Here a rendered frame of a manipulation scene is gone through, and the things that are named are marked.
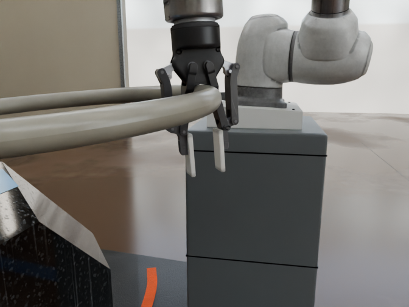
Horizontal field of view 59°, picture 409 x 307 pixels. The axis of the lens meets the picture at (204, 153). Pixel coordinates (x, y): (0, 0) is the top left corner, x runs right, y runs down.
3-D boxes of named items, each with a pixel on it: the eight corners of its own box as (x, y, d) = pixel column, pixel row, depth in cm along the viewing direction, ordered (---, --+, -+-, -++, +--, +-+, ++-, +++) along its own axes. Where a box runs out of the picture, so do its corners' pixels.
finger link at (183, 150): (185, 123, 56) (167, 125, 55) (188, 154, 57) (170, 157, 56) (183, 122, 57) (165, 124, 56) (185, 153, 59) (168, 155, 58)
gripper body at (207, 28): (212, 25, 59) (215, 82, 61) (161, 27, 56) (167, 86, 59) (230, 17, 52) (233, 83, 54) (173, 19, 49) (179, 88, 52)
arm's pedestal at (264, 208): (198, 284, 166) (197, 111, 148) (310, 296, 157) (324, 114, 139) (168, 372, 118) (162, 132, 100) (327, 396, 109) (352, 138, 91)
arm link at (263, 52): (241, 84, 127) (246, 18, 121) (294, 87, 120) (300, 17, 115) (227, 85, 112) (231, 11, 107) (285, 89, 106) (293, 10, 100)
